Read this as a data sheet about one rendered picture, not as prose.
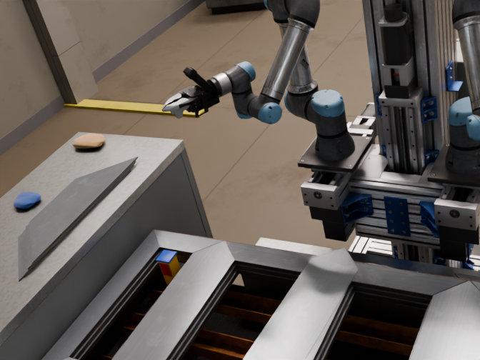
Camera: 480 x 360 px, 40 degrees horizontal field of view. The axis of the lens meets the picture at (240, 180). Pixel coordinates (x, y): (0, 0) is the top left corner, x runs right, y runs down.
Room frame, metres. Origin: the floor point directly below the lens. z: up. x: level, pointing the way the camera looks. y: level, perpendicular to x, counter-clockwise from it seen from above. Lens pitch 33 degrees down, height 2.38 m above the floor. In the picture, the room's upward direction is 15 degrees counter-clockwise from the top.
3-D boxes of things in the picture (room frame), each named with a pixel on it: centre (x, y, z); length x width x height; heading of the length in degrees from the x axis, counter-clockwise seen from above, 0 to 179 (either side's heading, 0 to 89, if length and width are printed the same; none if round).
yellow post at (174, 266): (1.95, 0.34, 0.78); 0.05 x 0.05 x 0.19; 55
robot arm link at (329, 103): (2.13, -0.38, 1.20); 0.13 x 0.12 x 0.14; 27
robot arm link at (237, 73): (2.12, -0.09, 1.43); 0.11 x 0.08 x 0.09; 117
